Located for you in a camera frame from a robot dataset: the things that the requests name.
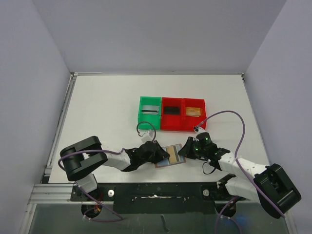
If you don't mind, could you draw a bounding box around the brown leather card holder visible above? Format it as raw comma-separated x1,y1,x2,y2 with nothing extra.
155,144,186,168

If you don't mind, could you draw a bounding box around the silver credit card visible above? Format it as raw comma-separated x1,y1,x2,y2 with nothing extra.
141,105,159,115

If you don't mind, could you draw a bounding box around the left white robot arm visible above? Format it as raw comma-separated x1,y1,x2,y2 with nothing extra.
58,136,170,193

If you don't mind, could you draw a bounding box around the right red plastic bin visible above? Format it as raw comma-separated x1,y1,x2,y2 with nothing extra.
182,98,207,132

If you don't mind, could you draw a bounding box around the aluminium frame rail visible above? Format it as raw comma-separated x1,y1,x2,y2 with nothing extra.
28,183,73,204

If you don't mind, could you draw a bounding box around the black credit card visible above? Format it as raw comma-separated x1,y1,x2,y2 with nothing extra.
163,106,180,115

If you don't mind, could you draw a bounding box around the green plastic bin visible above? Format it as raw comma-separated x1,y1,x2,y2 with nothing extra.
137,97,162,130

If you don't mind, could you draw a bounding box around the gold credit card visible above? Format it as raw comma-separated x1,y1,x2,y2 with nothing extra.
166,145,182,164
185,107,201,117

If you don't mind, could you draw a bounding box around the red plastic bin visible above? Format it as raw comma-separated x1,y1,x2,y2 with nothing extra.
182,98,207,132
160,97,183,131

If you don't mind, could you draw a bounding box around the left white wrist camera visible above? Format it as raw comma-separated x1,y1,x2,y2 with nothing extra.
138,130,156,143

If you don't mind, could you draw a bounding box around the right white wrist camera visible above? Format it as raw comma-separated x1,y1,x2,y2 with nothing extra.
194,126,206,134

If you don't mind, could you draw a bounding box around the middle red plastic bin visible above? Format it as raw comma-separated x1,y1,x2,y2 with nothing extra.
160,97,183,131

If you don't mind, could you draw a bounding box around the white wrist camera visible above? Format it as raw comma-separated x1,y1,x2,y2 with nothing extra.
138,130,156,143
194,126,206,134

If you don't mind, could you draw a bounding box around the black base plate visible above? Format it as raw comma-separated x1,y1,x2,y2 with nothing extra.
70,181,244,215

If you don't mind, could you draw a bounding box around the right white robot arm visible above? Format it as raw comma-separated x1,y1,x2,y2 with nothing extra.
178,132,301,218

